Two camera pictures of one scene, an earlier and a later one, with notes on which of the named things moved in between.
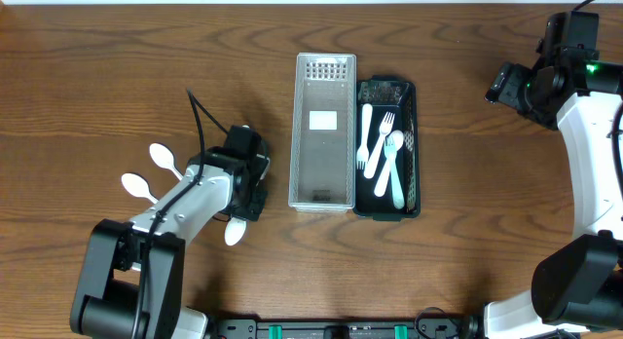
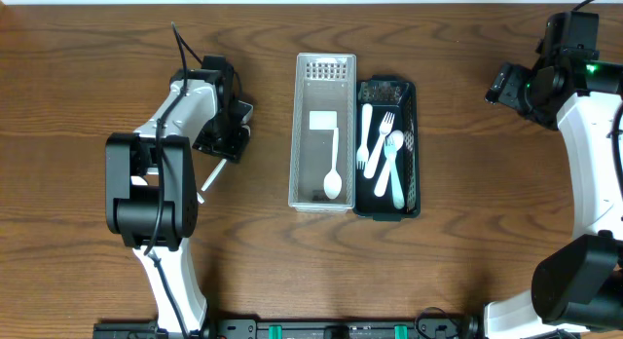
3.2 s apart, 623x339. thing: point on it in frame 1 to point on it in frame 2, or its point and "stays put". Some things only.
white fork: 363,152 stays put
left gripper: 260,184 to 222,147
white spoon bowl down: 234,230 to 333,180
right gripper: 503,84 stays put
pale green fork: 397,188 stays put
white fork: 385,127 stays put
